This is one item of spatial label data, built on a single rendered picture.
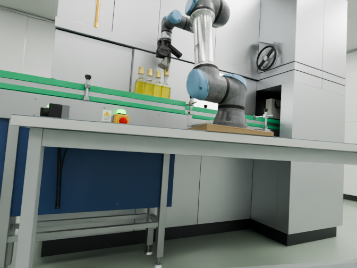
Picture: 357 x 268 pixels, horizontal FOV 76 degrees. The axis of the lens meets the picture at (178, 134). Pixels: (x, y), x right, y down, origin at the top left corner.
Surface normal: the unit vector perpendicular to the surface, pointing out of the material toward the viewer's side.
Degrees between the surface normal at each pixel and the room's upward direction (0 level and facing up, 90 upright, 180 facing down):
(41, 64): 90
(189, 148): 90
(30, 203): 90
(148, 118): 90
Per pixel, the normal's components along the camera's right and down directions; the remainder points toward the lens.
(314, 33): 0.45, -0.03
